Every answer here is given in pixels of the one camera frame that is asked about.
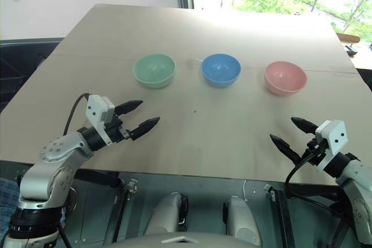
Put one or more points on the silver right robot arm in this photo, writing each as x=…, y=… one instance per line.
x=357, y=190

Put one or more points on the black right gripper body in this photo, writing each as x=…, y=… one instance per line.
x=315, y=152

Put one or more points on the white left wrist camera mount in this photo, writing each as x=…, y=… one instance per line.
x=96, y=111

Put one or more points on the grey robot torso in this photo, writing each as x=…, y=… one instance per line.
x=180, y=240

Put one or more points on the black metal table leg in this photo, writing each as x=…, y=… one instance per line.
x=280, y=216
x=123, y=201

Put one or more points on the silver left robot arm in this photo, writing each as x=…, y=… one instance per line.
x=58, y=147

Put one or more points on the green plastic bowl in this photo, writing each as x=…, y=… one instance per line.
x=154, y=71

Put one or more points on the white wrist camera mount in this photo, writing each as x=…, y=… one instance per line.
x=96, y=111
x=334, y=136

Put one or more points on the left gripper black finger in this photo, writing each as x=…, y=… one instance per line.
x=145, y=126
x=129, y=105

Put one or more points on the blue plastic bowl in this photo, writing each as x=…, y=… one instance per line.
x=221, y=69

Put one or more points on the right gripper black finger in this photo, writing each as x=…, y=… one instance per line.
x=286, y=146
x=303, y=124

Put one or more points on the blue patterned cloth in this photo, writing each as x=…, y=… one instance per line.
x=7, y=201

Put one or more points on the light wooden side table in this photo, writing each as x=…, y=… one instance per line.
x=360, y=59

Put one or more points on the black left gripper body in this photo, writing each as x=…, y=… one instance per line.
x=116, y=132

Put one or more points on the silver right robot thigh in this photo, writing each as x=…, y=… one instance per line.
x=241, y=219

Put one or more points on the pink-red plastic bowl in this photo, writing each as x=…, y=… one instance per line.
x=284, y=78

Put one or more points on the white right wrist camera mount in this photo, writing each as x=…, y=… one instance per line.
x=334, y=136

